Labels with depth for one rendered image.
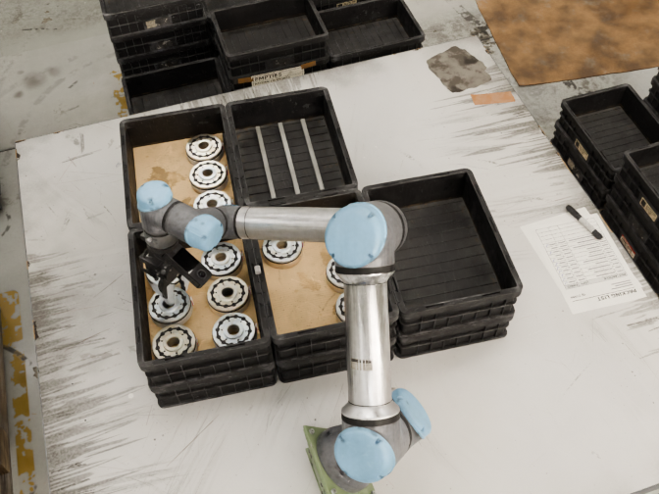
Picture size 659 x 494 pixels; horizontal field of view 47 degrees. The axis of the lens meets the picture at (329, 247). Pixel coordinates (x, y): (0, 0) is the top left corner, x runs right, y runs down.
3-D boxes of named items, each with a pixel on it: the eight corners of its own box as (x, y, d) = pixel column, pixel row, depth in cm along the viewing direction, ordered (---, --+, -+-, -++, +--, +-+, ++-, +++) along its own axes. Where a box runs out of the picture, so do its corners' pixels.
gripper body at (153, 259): (163, 253, 186) (156, 220, 177) (190, 269, 183) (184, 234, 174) (141, 273, 182) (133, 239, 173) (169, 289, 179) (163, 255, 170)
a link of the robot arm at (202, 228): (237, 218, 166) (197, 198, 170) (209, 222, 156) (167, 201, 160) (226, 250, 168) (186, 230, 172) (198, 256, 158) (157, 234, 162)
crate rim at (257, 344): (273, 347, 172) (272, 341, 171) (139, 373, 169) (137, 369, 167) (246, 213, 196) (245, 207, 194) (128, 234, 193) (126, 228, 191)
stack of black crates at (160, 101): (224, 97, 333) (217, 56, 315) (240, 144, 316) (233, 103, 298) (133, 119, 327) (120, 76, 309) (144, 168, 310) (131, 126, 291)
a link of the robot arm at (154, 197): (157, 209, 158) (126, 193, 161) (164, 244, 166) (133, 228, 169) (181, 187, 162) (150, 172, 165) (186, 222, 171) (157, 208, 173)
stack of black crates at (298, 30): (311, 76, 340) (306, -11, 304) (331, 122, 323) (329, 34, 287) (224, 96, 334) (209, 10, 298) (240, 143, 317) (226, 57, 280)
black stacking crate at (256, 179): (358, 215, 207) (358, 187, 198) (250, 235, 204) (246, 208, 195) (328, 116, 230) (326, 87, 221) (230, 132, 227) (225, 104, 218)
